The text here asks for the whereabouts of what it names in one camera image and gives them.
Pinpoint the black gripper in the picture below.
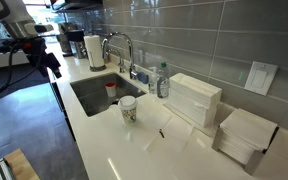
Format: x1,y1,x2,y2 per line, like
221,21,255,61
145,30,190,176
21,36,64,80

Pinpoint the tall chrome gooseneck faucet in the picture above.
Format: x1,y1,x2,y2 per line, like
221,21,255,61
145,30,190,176
101,31,139,81

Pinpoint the small chrome tap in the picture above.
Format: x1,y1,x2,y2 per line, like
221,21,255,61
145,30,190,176
107,48,127,74

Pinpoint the steel coffee machine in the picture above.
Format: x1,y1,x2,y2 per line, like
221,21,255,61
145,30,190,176
56,22,88,60

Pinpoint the white paper towel roll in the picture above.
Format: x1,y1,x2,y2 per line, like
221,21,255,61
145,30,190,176
83,34,106,69

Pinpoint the stainless steel sink basin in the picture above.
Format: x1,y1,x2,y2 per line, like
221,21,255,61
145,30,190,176
69,72,148,118

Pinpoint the white cup with red rim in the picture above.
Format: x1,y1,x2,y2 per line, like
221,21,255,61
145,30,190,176
104,82,118,99

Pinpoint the black overhead hood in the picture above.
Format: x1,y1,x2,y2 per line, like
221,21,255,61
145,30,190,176
49,0,104,14

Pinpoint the printed paper coffee cup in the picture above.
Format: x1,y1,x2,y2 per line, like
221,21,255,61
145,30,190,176
117,95,139,126

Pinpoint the blue sponge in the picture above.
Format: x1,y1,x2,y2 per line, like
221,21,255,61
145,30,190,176
136,71,150,85

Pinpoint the clear soap pump bottle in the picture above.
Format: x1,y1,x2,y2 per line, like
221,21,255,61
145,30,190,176
147,66,159,95

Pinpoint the wooden workbench top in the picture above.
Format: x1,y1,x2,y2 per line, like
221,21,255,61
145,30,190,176
3,148,41,180

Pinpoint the folded white paper towel stack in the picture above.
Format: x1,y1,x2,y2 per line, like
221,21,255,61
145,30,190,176
167,72,223,129

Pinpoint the white napkin stack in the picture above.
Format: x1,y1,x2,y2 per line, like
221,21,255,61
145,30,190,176
218,108,279,166

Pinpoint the metal napkin holder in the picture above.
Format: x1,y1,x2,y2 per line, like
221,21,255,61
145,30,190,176
211,124,280,177

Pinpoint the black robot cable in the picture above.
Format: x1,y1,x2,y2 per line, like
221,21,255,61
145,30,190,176
0,42,32,100

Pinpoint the white wall outlet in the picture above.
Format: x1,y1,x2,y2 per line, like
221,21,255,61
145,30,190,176
243,60,280,97

